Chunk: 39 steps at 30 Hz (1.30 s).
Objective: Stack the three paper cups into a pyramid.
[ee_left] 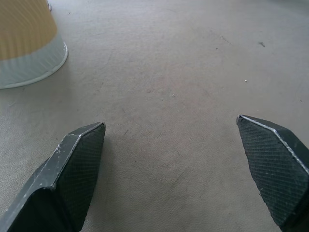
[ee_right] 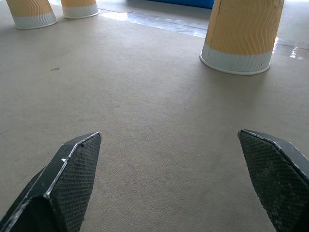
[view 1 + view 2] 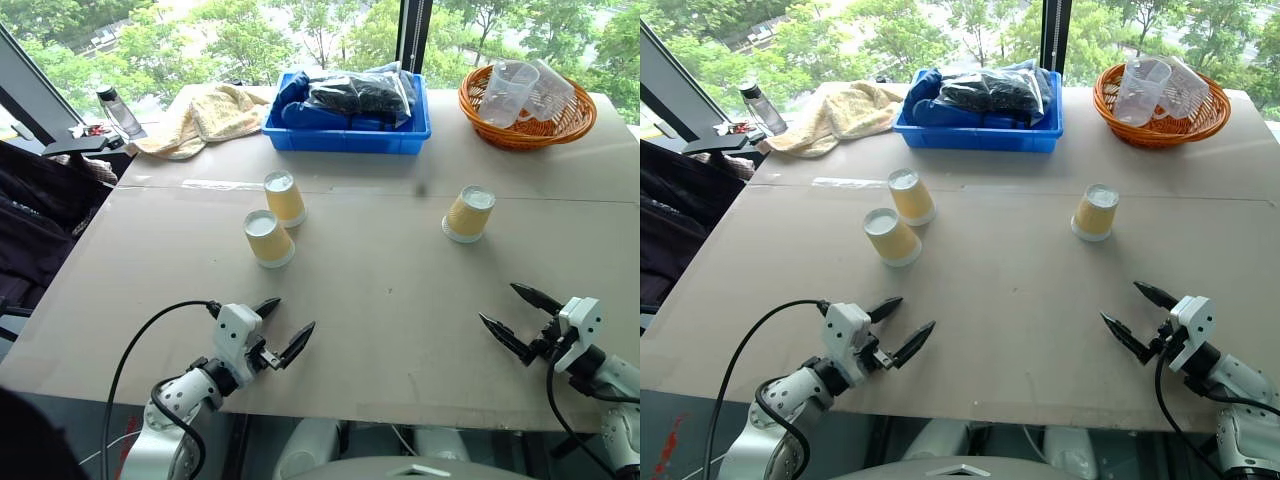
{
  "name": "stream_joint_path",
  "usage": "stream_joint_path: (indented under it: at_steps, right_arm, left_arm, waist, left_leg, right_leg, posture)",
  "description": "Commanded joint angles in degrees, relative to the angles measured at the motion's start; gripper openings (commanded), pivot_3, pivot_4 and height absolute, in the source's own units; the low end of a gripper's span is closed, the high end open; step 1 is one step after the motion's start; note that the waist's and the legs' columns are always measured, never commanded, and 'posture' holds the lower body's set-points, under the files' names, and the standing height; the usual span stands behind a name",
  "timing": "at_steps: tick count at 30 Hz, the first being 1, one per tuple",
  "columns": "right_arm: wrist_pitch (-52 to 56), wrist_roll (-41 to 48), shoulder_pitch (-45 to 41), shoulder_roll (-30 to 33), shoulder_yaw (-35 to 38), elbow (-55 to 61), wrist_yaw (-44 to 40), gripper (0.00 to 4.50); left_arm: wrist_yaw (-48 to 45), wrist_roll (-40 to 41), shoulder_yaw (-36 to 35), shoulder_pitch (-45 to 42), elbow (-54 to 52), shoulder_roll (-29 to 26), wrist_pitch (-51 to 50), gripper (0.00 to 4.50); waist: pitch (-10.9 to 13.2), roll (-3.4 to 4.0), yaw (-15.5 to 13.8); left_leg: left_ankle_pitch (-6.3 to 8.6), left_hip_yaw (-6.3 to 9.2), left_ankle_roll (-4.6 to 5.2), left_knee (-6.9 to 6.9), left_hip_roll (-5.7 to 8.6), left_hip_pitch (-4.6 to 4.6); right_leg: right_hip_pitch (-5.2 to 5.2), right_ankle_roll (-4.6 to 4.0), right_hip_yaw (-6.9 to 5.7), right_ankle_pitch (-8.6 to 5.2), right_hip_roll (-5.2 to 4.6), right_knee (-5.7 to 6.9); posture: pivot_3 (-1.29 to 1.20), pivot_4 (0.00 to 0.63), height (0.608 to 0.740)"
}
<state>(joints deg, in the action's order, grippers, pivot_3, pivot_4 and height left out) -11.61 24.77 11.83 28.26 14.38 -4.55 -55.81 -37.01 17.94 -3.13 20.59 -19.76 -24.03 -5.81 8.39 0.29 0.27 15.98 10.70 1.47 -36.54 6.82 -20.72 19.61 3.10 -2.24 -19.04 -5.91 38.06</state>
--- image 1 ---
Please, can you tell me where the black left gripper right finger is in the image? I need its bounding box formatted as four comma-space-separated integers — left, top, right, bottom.
236, 115, 309, 232

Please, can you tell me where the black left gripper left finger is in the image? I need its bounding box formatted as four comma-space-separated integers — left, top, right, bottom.
0, 121, 107, 232

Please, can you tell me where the yellow and white paper cup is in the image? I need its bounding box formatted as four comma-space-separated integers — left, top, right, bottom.
0, 0, 69, 90

